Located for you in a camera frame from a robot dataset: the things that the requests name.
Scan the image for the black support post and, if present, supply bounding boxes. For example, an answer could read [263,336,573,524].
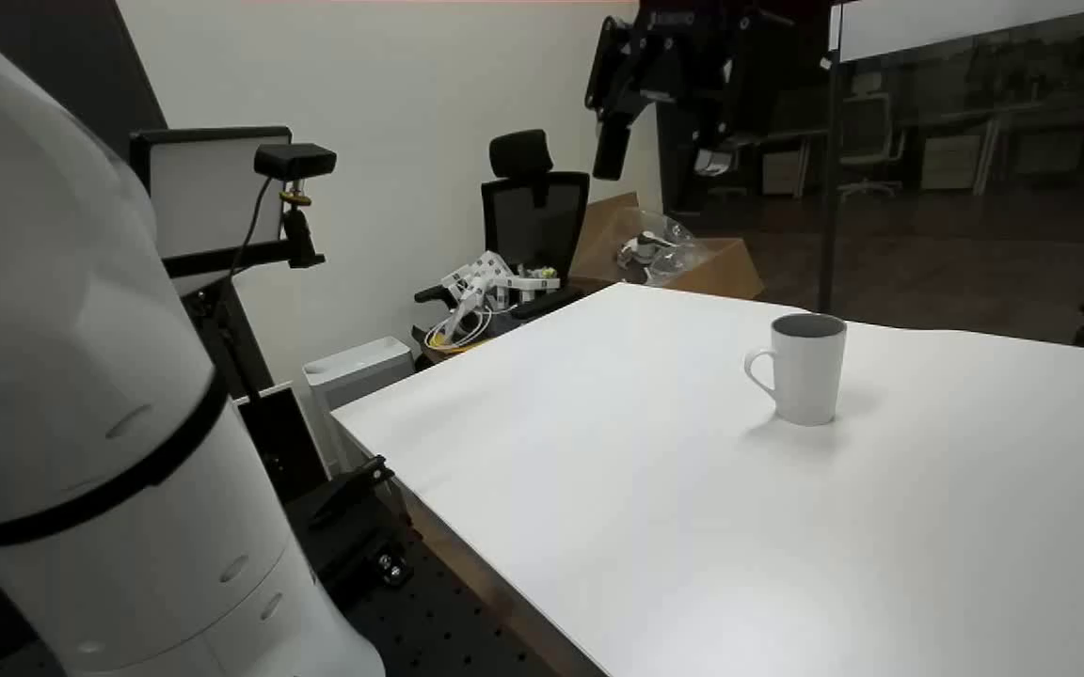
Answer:
[182,274,277,408]

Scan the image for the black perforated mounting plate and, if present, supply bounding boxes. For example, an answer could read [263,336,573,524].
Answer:
[297,455,566,677]

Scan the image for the black bracket block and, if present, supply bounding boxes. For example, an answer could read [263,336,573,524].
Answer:
[238,381,339,509]

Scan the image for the white panel with black frame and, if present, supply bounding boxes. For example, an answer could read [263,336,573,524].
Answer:
[123,123,297,300]

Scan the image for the black camera on mount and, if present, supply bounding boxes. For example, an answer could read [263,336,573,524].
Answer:
[163,139,344,281]

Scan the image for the white paper table cover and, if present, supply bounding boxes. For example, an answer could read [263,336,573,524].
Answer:
[331,279,1084,677]

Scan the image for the crumpled clear plastic bag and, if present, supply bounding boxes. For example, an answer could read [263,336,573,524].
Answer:
[613,213,712,286]

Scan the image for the white rectangular box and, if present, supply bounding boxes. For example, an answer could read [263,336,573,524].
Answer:
[302,332,420,413]

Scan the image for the open brown cardboard box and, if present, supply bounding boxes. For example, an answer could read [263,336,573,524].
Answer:
[566,188,769,305]

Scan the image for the white office chair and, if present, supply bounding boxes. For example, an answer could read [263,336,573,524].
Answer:
[830,93,909,207]

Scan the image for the black mesh office chair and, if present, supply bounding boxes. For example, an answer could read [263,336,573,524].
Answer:
[478,127,593,300]

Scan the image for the black equipment rig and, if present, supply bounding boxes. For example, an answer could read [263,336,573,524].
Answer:
[581,0,837,220]

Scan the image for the white drawer cabinet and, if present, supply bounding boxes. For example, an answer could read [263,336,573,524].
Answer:
[913,127,986,195]

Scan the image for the white ceramic mug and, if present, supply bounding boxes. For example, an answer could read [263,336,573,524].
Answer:
[740,314,852,428]

